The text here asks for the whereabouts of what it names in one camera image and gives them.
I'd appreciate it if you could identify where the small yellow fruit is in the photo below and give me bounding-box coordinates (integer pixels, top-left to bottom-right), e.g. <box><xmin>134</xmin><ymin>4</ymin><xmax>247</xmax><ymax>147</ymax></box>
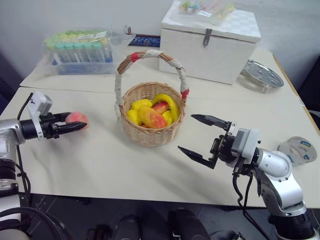
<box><xmin>126</xmin><ymin>108</ymin><xmax>144</xmax><ymax>126</ymax></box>

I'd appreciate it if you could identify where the white round tape roll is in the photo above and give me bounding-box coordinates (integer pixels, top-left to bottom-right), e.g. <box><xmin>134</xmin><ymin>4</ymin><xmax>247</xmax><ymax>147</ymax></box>
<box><xmin>277</xmin><ymin>135</ymin><xmax>315</xmax><ymax>168</ymax></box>

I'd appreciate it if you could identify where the thick black cable loop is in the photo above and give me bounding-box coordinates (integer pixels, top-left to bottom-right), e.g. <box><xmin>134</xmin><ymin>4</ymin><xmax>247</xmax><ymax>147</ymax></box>
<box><xmin>0</xmin><ymin>206</ymin><xmax>74</xmax><ymax>240</ymax></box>

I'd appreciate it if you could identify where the yellow fruit piece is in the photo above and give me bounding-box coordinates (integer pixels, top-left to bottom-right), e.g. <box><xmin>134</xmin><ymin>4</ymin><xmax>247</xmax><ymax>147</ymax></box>
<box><xmin>161</xmin><ymin>109</ymin><xmax>174</xmax><ymax>126</ymax></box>

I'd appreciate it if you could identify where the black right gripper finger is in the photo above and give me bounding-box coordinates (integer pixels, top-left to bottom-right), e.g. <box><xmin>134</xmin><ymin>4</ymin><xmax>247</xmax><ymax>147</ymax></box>
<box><xmin>177</xmin><ymin>145</ymin><xmax>218</xmax><ymax>170</ymax></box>
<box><xmin>190</xmin><ymin>114</ymin><xmax>232</xmax><ymax>131</ymax></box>

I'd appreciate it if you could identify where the small dark rounded shape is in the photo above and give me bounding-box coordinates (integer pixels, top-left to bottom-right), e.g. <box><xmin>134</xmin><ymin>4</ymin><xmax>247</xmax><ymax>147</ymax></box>
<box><xmin>115</xmin><ymin>213</ymin><xmax>144</xmax><ymax>240</ymax></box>

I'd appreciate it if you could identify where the wicker basket with wrapped handle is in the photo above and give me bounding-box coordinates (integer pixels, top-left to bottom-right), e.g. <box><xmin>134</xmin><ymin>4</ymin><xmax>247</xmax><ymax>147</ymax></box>
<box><xmin>114</xmin><ymin>49</ymin><xmax>191</xmax><ymax>149</ymax></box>

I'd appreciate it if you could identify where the pink peach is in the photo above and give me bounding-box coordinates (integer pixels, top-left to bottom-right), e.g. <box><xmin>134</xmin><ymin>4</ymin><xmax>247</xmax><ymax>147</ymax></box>
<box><xmin>65</xmin><ymin>112</ymin><xmax>89</xmax><ymax>131</ymax></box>

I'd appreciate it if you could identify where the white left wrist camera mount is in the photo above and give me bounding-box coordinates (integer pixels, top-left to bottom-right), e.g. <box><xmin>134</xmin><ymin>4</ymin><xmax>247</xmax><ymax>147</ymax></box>
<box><xmin>26</xmin><ymin>90</ymin><xmax>54</xmax><ymax>141</ymax></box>

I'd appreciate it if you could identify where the crumpled clear plastic bag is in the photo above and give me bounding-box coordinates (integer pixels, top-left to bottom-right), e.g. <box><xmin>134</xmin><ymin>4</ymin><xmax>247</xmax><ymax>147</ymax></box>
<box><xmin>108</xmin><ymin>30</ymin><xmax>136</xmax><ymax>47</ymax></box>

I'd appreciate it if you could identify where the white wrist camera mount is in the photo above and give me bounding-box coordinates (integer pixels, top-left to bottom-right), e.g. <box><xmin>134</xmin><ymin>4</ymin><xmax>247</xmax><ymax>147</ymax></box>
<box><xmin>230</xmin><ymin>127</ymin><xmax>261</xmax><ymax>166</ymax></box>
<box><xmin>26</xmin><ymin>90</ymin><xmax>54</xmax><ymax>141</ymax></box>

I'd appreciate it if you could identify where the yellow lemon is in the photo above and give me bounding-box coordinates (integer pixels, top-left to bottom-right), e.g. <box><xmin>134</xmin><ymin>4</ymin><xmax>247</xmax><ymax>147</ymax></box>
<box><xmin>130</xmin><ymin>98</ymin><xmax>153</xmax><ymax>112</ymax></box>

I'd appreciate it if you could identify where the red and yellow apple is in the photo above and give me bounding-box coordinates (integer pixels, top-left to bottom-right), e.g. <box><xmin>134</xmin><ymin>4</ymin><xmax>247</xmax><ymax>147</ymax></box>
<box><xmin>152</xmin><ymin>100</ymin><xmax>171</xmax><ymax>114</ymax></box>

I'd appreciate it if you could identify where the yellow banana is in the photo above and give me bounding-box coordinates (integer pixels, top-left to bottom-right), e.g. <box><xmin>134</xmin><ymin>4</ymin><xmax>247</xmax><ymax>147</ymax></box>
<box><xmin>152</xmin><ymin>93</ymin><xmax>181</xmax><ymax>124</ymax></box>

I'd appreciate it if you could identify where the blue patterned flat item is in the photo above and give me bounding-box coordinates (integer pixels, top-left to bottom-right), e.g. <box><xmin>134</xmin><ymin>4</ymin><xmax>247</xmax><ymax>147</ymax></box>
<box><xmin>128</xmin><ymin>34</ymin><xmax>161</xmax><ymax>48</ymax></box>

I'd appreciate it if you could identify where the metal box latch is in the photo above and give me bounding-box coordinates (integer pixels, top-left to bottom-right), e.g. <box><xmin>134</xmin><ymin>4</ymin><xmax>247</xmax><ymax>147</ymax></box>
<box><xmin>202</xmin><ymin>28</ymin><xmax>214</xmax><ymax>49</ymax></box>

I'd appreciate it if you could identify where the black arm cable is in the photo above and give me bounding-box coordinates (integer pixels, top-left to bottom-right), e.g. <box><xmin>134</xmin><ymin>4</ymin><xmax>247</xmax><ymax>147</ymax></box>
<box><xmin>15</xmin><ymin>92</ymin><xmax>35</xmax><ymax>197</ymax></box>
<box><xmin>231</xmin><ymin>163</ymin><xmax>272</xmax><ymax>240</ymax></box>

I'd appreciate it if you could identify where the red and yellow mango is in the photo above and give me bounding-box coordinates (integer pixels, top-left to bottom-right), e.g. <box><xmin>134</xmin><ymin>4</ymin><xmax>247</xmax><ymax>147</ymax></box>
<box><xmin>137</xmin><ymin>104</ymin><xmax>168</xmax><ymax>130</ymax></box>

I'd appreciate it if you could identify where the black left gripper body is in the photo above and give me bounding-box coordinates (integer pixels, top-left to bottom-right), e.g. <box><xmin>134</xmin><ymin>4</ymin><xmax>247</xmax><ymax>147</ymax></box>
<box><xmin>39</xmin><ymin>112</ymin><xmax>61</xmax><ymax>140</ymax></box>

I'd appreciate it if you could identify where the white box with lid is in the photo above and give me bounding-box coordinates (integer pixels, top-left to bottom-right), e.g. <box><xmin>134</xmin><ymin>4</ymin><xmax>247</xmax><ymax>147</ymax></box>
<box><xmin>158</xmin><ymin>0</ymin><xmax>262</xmax><ymax>86</ymax></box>

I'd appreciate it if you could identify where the bagged test tube rack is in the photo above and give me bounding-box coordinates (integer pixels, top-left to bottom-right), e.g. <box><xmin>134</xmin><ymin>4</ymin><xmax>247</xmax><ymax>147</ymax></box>
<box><xmin>44</xmin><ymin>27</ymin><xmax>115</xmax><ymax>76</ymax></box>

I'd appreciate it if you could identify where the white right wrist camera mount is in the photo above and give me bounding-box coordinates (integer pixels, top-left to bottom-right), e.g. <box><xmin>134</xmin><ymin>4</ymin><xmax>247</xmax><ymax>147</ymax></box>
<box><xmin>230</xmin><ymin>127</ymin><xmax>261</xmax><ymax>166</ymax></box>

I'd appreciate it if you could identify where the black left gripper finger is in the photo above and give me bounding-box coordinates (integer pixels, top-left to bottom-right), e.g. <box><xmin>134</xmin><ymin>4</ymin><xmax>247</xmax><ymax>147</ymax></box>
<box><xmin>53</xmin><ymin>121</ymin><xmax>89</xmax><ymax>135</ymax></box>
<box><xmin>53</xmin><ymin>112</ymin><xmax>73</xmax><ymax>124</ymax></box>

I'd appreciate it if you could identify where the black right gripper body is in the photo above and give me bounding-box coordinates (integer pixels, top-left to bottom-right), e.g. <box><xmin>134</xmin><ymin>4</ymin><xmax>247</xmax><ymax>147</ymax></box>
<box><xmin>209</xmin><ymin>121</ymin><xmax>238</xmax><ymax>166</ymax></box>

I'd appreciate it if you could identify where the round metal steamer plate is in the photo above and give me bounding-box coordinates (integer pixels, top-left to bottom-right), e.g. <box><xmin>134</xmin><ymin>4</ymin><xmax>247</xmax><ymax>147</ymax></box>
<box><xmin>237</xmin><ymin>59</ymin><xmax>286</xmax><ymax>94</ymax></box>

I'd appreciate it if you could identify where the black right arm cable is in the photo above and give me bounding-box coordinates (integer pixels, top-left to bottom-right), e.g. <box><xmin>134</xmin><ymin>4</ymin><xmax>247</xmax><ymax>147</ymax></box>
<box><xmin>231</xmin><ymin>163</ymin><xmax>272</xmax><ymax>240</ymax></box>

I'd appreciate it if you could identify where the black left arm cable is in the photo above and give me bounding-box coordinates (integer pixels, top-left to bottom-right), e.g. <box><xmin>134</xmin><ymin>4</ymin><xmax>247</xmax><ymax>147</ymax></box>
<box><xmin>15</xmin><ymin>92</ymin><xmax>35</xmax><ymax>197</ymax></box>

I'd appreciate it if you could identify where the bag of colourful small items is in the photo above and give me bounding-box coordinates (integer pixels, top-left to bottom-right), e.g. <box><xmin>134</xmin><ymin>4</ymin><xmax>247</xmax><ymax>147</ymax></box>
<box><xmin>175</xmin><ymin>0</ymin><xmax>236</xmax><ymax>26</ymax></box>

